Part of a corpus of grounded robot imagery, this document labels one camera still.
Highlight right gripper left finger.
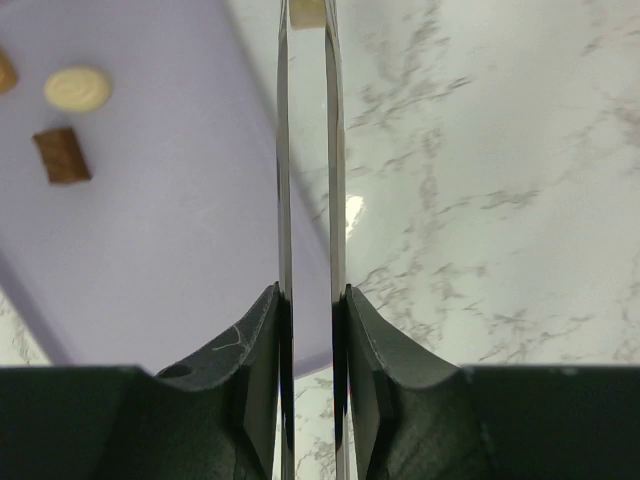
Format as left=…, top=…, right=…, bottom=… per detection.
left=1, top=285, right=282, bottom=479

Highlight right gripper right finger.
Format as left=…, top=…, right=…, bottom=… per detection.
left=345, top=287, right=639, bottom=479

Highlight brown rectangular chocolate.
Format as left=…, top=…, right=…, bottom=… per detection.
left=32, top=127, right=92, bottom=185

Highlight metal tongs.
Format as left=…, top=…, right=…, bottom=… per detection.
left=276, top=0, right=351, bottom=479

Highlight white oval chocolate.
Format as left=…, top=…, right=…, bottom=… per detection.
left=43, top=66, right=113, bottom=114

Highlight caramel square chocolate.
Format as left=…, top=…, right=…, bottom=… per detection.
left=0, top=48, right=19, bottom=95

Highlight white rectangular chocolate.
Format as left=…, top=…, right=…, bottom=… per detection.
left=289, top=0, right=326, bottom=30

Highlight lavender tray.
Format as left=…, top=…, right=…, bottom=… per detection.
left=0, top=0, right=336, bottom=379

